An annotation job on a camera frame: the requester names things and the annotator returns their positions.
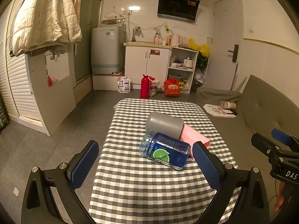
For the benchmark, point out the person's right hand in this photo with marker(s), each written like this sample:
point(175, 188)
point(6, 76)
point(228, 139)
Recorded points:
point(279, 196)

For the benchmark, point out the white washing machine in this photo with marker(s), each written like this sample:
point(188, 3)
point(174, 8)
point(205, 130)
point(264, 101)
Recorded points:
point(105, 51)

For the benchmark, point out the orange capped bottle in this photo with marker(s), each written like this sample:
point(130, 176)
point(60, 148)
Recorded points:
point(168, 40)

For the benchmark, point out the grey plastic basin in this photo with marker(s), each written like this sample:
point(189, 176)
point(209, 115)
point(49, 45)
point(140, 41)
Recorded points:
point(175, 75)

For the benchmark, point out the glass shower door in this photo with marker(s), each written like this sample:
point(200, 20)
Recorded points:
point(88, 28)

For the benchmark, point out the metal faucet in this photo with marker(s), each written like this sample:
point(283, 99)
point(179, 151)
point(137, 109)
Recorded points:
point(135, 33)

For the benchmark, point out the yellow plastic bag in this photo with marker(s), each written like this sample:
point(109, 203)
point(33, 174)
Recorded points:
point(201, 47)

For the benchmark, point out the white louvred wardrobe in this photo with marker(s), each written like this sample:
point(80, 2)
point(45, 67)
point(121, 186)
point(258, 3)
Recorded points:
point(21, 91)

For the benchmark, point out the white red printed bag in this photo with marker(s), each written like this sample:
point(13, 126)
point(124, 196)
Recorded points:
point(154, 86)

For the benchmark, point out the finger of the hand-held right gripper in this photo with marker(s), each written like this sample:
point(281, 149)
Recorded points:
point(281, 135)
point(266, 143)

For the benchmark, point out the white sink cabinet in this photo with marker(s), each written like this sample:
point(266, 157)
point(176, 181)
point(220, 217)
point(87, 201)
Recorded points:
point(144, 67)

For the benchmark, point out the white detergent refill pouch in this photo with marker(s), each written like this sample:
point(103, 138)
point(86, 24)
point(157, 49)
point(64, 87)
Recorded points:
point(123, 85)

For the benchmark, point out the black range hood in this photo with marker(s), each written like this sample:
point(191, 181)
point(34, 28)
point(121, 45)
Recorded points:
point(177, 4)

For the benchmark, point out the white washing machine platform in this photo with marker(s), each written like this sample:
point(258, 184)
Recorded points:
point(105, 82)

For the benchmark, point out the grey cup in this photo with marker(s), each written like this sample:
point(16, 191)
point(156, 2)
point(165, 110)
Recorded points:
point(163, 124)

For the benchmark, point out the grey white checkered tablecloth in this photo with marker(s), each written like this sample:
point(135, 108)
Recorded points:
point(135, 191)

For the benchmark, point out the dark trash bin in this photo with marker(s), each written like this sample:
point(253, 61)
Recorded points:
point(195, 86)

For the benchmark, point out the white power strip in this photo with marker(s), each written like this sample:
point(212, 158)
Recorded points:
point(166, 27)

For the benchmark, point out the white door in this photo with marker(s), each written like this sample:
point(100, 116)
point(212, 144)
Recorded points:
point(222, 39)

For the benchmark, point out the wardrobe mirror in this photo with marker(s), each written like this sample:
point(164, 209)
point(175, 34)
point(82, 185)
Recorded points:
point(58, 67)

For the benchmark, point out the grey sofa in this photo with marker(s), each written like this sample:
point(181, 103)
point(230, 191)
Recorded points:
point(257, 102)

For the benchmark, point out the basin on washing machine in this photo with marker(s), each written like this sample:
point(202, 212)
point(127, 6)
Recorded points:
point(112, 22)

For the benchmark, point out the pink box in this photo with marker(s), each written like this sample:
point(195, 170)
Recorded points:
point(195, 136)

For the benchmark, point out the orange shopping bag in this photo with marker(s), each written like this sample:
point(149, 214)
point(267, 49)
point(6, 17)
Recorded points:
point(172, 88)

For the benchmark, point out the blue plastic bottle lime label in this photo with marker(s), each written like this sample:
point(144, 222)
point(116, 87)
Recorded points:
point(163, 149)

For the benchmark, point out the pink garment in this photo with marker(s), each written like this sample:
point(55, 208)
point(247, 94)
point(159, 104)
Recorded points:
point(76, 4)

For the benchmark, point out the white electric kettle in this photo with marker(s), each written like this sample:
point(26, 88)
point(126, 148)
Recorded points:
point(175, 40)

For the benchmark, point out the pink soap bottle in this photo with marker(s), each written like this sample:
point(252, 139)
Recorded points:
point(157, 39)

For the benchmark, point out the white quilted jacket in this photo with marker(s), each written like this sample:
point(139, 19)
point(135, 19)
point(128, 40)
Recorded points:
point(42, 16)

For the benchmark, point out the printed paper sheet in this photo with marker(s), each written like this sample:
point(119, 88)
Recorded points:
point(215, 112)

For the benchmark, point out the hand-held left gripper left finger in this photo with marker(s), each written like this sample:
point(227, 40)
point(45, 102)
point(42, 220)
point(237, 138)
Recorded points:
point(84, 166)

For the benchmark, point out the red thermos flask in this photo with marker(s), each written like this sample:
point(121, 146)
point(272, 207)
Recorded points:
point(144, 87)

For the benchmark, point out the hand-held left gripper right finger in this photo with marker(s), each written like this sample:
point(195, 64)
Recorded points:
point(206, 166)

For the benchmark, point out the white light switch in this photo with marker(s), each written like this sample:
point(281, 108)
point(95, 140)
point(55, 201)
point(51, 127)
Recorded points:
point(251, 30)

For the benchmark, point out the paper cup with lid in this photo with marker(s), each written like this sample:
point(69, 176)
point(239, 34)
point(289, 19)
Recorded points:
point(229, 105)

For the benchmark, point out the white open shelf unit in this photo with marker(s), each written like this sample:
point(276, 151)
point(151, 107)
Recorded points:
point(193, 70)

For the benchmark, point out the pink plastic bag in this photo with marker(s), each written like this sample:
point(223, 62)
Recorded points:
point(185, 42)

